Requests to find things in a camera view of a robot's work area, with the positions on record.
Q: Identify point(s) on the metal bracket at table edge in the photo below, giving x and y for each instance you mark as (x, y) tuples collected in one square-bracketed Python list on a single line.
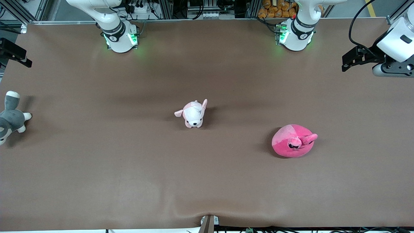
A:
[(208, 224)]

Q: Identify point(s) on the white power strip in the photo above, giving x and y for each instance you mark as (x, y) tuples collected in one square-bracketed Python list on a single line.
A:
[(139, 8)]

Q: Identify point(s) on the pink round plush toy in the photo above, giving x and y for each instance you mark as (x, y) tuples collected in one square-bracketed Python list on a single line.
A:
[(292, 142)]

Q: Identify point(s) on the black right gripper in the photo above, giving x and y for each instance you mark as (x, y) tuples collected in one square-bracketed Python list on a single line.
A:
[(9, 51)]

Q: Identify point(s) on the gray white plush husky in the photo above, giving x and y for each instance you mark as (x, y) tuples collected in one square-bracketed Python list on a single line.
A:
[(11, 119)]

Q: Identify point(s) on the white pink plush dog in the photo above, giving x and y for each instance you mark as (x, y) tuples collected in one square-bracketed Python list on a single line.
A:
[(193, 115)]

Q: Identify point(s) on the aluminium frame profile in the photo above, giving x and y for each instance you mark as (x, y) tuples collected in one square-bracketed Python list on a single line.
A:
[(22, 9), (399, 14)]

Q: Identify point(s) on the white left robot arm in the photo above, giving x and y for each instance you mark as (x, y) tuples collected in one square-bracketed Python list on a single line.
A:
[(297, 35)]

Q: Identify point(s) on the metal table edge rail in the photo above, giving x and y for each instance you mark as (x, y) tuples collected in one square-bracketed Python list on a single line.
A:
[(181, 21)]

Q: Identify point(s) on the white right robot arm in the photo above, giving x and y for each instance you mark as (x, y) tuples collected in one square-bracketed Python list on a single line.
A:
[(118, 35)]

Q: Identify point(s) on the orange items box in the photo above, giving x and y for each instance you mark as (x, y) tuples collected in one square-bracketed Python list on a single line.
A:
[(278, 8)]

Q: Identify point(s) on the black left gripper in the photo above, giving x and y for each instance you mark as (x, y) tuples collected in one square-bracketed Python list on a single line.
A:
[(370, 55)]

